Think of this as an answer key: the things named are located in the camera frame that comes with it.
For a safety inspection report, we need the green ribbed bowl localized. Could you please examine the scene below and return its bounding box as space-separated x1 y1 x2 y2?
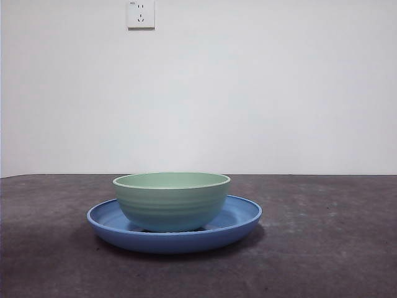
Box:
112 172 232 233

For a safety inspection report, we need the blue round plate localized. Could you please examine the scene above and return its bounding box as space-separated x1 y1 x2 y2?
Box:
86 194 263 255

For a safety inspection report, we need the white wall socket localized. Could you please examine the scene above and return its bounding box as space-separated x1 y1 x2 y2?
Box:
127 1 156 31

